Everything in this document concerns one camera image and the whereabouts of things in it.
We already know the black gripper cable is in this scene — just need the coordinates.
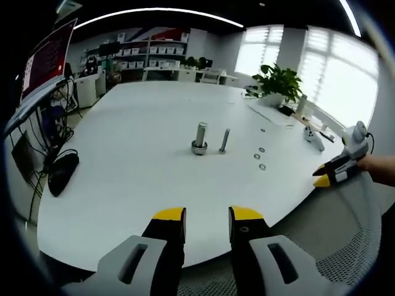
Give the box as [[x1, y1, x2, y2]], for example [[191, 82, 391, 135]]
[[365, 131, 376, 155]]

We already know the grey mesh chair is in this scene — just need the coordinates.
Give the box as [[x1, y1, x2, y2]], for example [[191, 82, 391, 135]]
[[177, 175, 391, 296]]

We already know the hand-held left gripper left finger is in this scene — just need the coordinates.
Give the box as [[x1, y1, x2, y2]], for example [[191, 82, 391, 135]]
[[61, 207, 188, 296]]

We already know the shelf of white storage bins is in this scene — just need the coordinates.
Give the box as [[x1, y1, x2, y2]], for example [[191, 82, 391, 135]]
[[115, 30, 189, 71]]

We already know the monitor with red screen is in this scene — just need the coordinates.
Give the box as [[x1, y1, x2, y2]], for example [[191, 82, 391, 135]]
[[20, 17, 78, 102]]

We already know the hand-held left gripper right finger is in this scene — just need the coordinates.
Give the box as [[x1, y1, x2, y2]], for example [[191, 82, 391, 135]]
[[228, 205, 356, 296]]

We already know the white bottle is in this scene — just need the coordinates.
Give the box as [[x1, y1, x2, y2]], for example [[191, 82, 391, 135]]
[[296, 94, 309, 117]]

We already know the green potted plant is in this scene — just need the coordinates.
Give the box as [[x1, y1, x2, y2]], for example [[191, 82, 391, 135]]
[[251, 63, 305, 108]]

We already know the white low cabinet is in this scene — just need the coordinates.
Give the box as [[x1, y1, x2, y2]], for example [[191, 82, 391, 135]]
[[143, 66, 201, 83]]

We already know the small green plant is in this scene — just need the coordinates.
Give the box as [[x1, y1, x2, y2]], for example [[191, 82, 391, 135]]
[[185, 56, 214, 70]]

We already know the white game controller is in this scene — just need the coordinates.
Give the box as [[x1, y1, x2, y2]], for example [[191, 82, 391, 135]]
[[303, 125, 325, 152]]

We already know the black slim device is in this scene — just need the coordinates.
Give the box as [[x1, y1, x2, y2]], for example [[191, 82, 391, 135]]
[[318, 130, 336, 143]]

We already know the dark background monitor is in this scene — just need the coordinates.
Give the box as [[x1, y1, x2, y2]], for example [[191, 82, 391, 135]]
[[98, 43, 117, 59]]

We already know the thick threaded steel stud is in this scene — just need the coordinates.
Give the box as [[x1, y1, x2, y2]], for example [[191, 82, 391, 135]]
[[191, 122, 209, 157]]

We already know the thin threaded steel stud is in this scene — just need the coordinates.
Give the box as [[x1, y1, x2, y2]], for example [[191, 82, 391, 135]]
[[218, 128, 231, 154]]

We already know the window with white blinds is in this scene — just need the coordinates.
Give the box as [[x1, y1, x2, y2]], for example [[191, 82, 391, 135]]
[[234, 26, 380, 129]]

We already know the black computer mouse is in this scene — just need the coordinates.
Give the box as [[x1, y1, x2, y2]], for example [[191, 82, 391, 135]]
[[48, 152, 80, 198]]

